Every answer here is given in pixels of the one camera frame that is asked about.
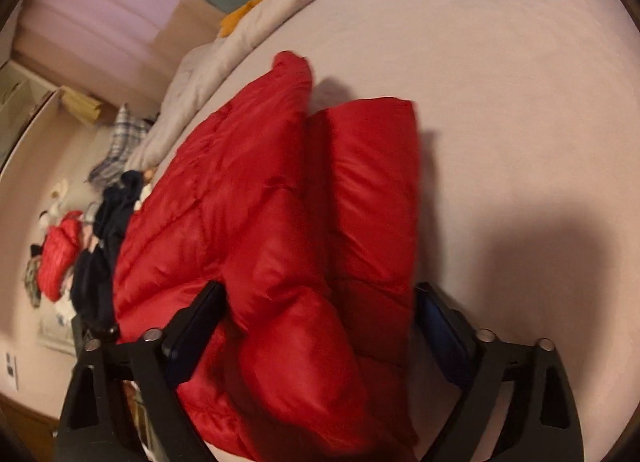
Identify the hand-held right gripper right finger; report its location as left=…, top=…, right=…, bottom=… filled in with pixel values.
left=414, top=282, right=586, bottom=462

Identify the patterned dark cloth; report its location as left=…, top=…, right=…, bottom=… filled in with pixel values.
left=22, top=242, right=46, bottom=307

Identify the beige grey duvet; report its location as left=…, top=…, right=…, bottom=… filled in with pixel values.
left=124, top=0, right=426, bottom=175

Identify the bed with pink sheet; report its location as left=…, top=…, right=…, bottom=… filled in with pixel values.
left=125, top=0, right=640, bottom=462

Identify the dark navy clothing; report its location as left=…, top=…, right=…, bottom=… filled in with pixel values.
left=70, top=171, right=151, bottom=337

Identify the pink curtain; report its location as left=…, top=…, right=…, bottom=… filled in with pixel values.
left=15, top=0, right=181, bottom=92

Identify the small white plush toy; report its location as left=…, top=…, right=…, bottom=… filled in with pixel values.
left=47, top=179, right=71, bottom=213

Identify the red down jacket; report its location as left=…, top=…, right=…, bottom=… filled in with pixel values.
left=112, top=50, right=421, bottom=462

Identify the plaid cloth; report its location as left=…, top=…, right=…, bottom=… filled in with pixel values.
left=87, top=104, right=153, bottom=189

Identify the white shelf unit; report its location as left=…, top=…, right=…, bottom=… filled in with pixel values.
left=0, top=59, right=61, bottom=167

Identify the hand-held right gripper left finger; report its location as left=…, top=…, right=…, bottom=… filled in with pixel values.
left=52, top=281, right=231, bottom=462

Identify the small red quilted jacket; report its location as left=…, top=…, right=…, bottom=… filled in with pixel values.
left=39, top=211, right=86, bottom=303

